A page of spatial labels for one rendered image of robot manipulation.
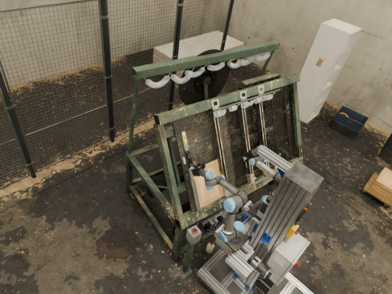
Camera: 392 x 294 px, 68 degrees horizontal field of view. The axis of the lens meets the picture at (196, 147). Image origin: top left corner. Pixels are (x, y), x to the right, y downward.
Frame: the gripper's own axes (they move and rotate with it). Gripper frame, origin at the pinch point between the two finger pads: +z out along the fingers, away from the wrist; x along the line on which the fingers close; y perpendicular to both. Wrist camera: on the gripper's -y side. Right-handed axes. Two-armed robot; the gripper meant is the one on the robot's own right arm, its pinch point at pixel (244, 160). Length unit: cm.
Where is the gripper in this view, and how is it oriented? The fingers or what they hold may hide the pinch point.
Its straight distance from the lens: 352.5
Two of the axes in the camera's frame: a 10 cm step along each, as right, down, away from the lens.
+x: -6.9, 4.1, -6.0
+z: -4.5, 4.0, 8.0
